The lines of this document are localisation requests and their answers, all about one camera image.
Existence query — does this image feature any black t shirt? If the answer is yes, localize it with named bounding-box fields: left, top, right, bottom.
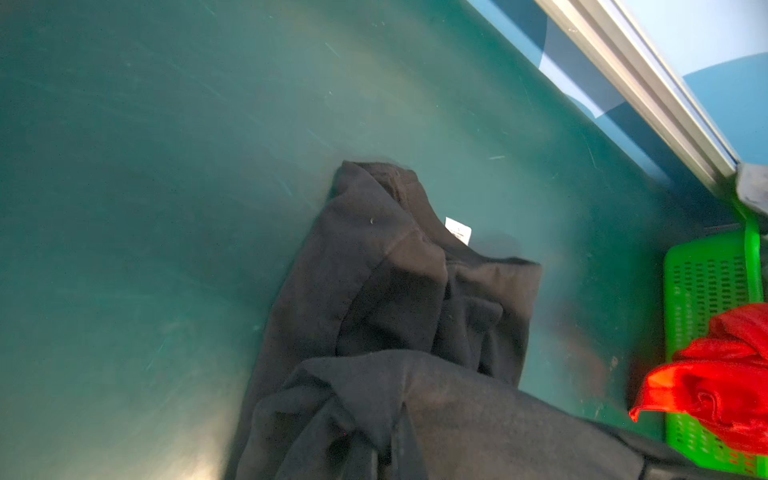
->
left=223, top=159, right=768, bottom=480

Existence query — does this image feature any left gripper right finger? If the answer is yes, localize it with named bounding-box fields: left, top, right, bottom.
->
left=390, top=407, right=429, bottom=480

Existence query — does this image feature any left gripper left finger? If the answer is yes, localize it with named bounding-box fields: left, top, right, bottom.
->
left=341, top=433, right=379, bottom=480

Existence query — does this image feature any green plastic basket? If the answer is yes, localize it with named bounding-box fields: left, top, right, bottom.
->
left=664, top=201, right=767, bottom=479

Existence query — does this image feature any grey t shirt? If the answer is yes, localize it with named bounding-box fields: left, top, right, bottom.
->
left=736, top=162, right=768, bottom=217

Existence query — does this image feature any back aluminium frame rail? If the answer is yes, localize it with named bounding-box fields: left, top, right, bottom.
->
left=538, top=0, right=739, bottom=197

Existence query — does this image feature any red t shirt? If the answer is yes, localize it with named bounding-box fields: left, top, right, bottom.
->
left=629, top=303, right=767, bottom=456

